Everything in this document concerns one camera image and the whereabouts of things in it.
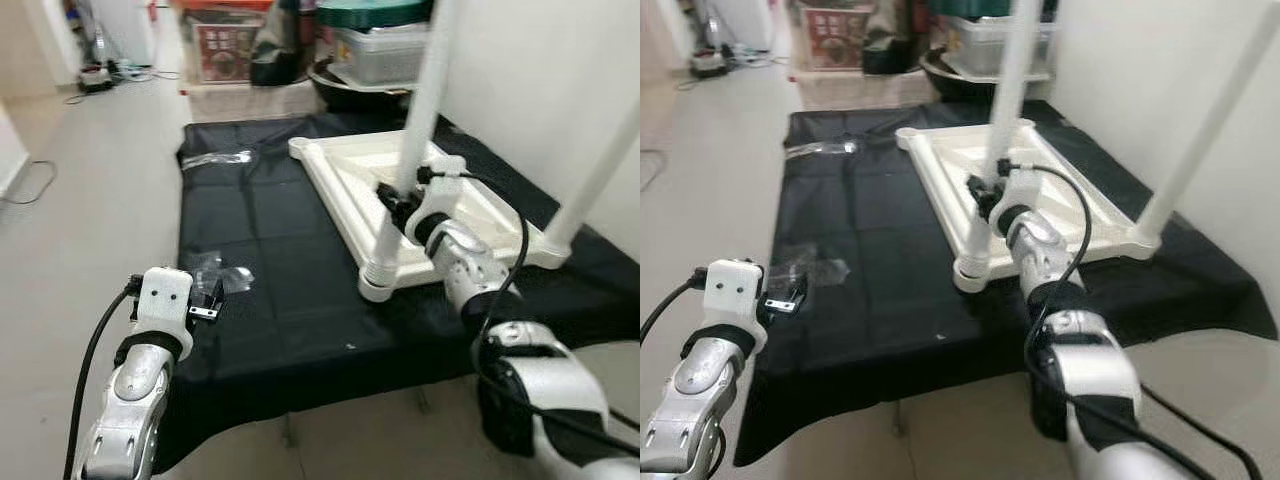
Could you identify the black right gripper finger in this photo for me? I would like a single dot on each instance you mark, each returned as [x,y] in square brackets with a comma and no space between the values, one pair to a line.
[975,186]
[388,194]

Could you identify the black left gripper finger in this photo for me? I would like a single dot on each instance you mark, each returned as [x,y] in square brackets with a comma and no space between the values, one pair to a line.
[216,288]
[800,282]

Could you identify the white plastic table leg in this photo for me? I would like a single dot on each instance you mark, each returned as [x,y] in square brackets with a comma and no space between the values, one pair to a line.
[420,100]
[1200,130]
[600,170]
[1010,90]

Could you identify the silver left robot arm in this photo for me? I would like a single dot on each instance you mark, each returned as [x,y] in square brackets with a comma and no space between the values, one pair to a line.
[700,390]
[130,400]

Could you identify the cross shaped clear tape patch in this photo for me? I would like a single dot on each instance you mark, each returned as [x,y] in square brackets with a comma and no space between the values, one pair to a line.
[235,275]
[825,268]

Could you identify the white plastic table top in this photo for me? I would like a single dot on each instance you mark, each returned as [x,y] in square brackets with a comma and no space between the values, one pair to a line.
[950,175]
[345,185]

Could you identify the black tablecloth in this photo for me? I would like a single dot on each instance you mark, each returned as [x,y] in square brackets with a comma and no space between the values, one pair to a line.
[280,300]
[880,300]

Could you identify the black round basin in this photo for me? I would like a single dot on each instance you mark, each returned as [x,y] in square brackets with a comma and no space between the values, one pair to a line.
[945,85]
[330,95]

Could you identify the long clear tape strip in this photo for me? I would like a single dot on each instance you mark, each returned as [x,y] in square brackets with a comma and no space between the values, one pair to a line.
[220,160]
[825,150]

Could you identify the clear plastic storage box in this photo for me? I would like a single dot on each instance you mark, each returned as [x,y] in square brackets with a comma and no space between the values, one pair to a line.
[375,55]
[975,45]

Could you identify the pink patterned cloth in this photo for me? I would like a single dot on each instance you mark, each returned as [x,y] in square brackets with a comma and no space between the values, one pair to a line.
[860,90]
[250,100]

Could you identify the dark plastic bag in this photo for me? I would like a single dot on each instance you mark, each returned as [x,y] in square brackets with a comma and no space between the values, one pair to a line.
[280,45]
[890,40]

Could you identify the dark green round lid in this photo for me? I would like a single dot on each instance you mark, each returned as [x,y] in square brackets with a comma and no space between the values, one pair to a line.
[965,6]
[370,12]

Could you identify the red printed carton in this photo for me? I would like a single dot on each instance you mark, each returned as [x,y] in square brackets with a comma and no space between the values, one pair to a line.
[835,38]
[220,50]

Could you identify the small black white appliance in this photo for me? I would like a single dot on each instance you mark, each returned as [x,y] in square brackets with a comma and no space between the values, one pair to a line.
[95,78]
[708,66]

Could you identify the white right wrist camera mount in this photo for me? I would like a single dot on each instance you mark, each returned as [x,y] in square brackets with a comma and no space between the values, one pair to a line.
[440,195]
[1020,195]

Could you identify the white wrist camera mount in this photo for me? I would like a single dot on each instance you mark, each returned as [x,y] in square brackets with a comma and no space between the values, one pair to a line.
[165,290]
[1020,195]
[735,285]
[440,195]

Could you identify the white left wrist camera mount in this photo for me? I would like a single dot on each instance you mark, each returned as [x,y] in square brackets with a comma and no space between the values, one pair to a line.
[165,290]
[735,285]

